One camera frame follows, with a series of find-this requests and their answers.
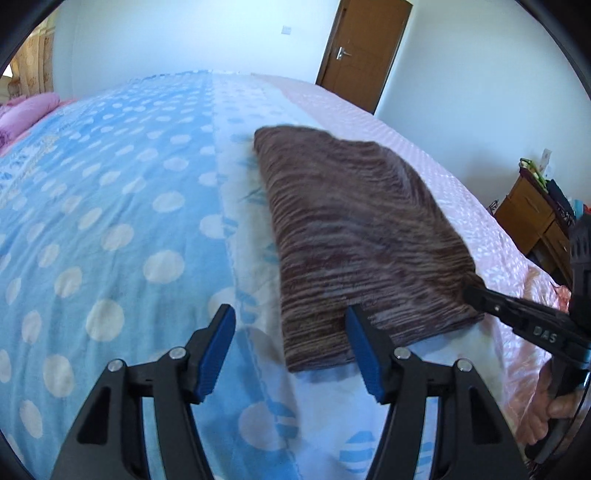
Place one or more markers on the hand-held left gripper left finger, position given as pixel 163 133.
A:
pixel 214 355

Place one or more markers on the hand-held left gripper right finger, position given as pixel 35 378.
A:
pixel 364 355

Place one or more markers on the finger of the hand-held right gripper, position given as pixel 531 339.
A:
pixel 498 304

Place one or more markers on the brown knit sweater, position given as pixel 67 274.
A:
pixel 355 235

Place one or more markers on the person's right hand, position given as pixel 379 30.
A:
pixel 542 406

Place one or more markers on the wooden cabinet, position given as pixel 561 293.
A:
pixel 535 221

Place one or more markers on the pile of clutter on cabinet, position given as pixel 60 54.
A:
pixel 551 189

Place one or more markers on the blue and pink bed sheet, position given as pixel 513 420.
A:
pixel 129 221

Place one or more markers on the brown wooden door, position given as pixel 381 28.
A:
pixel 364 50

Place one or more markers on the pink pillow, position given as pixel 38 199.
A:
pixel 23 113

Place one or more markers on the yellow patterned curtain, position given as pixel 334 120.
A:
pixel 32 60

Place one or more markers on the white wall socket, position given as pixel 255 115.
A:
pixel 546 157

